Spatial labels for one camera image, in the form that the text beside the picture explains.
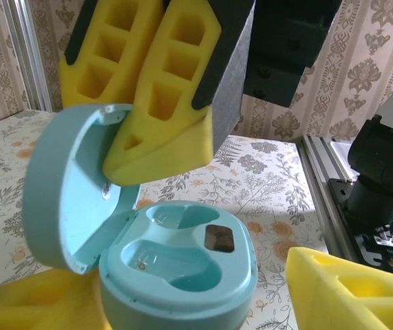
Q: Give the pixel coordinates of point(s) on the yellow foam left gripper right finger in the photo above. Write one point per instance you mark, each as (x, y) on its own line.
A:
(354, 302)

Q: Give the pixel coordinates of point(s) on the aluminium upright frame post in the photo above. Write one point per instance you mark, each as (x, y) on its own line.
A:
(27, 51)

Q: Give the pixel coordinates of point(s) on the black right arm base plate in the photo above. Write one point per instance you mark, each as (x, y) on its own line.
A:
(354, 247)

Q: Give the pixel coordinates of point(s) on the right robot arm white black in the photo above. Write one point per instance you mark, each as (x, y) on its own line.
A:
(378, 192)

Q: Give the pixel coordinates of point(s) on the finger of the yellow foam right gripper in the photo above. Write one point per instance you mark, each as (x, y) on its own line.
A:
(79, 86)
(168, 151)

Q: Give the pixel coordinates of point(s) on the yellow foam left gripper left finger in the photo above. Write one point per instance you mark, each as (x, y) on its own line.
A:
(27, 306)

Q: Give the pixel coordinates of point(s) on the teal earbud charging case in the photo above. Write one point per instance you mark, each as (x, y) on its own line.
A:
(182, 285)

